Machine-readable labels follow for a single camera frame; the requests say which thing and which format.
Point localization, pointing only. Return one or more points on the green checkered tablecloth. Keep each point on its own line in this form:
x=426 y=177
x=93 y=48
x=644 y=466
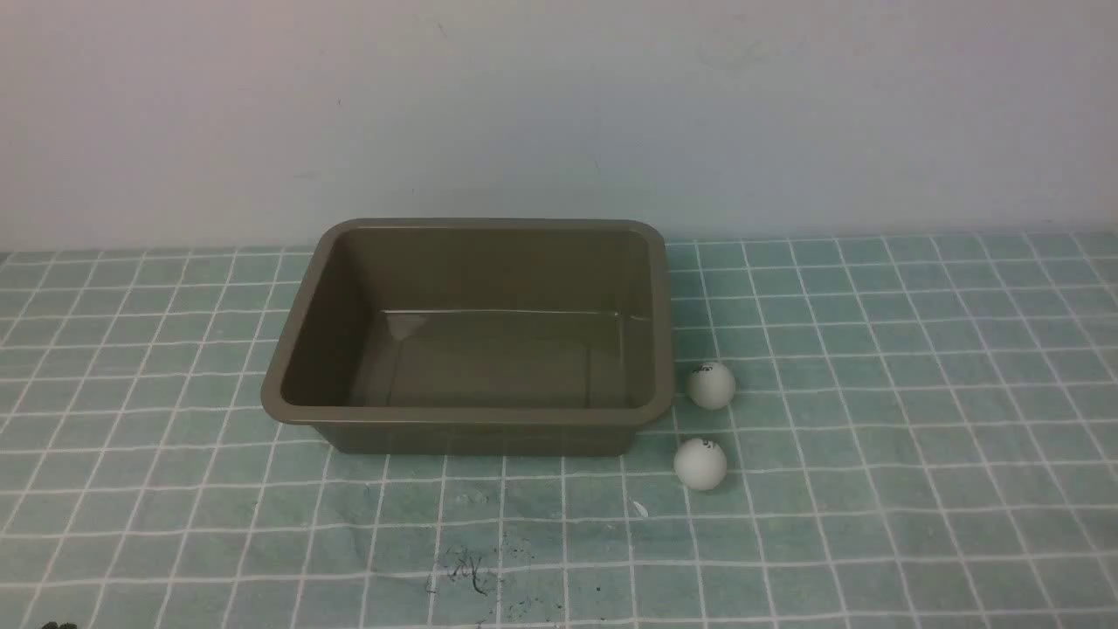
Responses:
x=924 y=435

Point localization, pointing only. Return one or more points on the brown plastic bin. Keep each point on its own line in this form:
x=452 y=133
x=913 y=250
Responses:
x=478 y=336

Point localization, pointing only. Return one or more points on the white ping-pong ball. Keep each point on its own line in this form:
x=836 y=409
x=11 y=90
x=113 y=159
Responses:
x=700 y=464
x=711 y=386

